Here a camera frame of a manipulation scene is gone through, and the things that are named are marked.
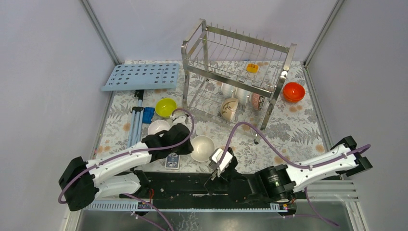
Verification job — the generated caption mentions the white plastic bowl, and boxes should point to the white plastic bowl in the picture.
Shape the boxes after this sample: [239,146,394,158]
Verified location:
[148,120,171,135]

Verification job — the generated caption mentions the yellow-green plastic bowl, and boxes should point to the yellow-green plastic bowl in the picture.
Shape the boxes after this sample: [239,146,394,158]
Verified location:
[155,98,177,118]

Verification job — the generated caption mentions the patterned beige ceramic bowl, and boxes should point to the patterned beige ceramic bowl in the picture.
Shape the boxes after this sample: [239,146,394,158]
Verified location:
[221,98,239,122]

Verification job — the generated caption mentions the white ribbed bowl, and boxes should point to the white ribbed bowl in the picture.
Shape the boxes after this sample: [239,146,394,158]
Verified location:
[235,88,251,106]
[221,83,237,98]

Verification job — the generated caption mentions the stainless steel dish rack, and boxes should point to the stainless steel dish rack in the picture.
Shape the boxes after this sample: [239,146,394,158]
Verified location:
[181,19,297,131]

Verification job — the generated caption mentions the orange bowl front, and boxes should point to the orange bowl front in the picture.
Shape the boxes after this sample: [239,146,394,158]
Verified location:
[282,82,306,103]

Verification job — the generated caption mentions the red floral patterned cup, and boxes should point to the red floral patterned cup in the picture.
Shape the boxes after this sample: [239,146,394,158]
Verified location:
[251,93,265,111]

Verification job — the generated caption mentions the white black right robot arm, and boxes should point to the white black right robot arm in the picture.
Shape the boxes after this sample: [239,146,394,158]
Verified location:
[204,136,372,204]

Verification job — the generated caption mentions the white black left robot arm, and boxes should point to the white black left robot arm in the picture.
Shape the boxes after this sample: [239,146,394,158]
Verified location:
[58,123,193,211]

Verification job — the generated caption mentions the blue playing card deck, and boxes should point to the blue playing card deck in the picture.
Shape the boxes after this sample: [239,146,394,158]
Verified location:
[165,154,180,170]

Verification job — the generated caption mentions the light blue folded tripod stand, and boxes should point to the light blue folded tripod stand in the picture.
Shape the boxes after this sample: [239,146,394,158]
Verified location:
[127,90,144,148]

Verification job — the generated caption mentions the light blue perforated tray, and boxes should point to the light blue perforated tray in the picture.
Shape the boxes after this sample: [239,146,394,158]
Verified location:
[101,63,179,91]

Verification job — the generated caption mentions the small yellow cup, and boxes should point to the small yellow cup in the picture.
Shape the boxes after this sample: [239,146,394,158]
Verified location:
[246,64,259,73]

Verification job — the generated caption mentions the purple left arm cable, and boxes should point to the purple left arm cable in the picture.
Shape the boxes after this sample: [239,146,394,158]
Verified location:
[57,108,196,205]

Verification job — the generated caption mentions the light blue cable duct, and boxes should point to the light blue cable duct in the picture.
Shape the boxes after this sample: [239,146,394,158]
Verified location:
[84,200,288,214]

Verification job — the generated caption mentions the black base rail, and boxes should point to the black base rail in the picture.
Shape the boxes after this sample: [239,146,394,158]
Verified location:
[119,170,308,210]

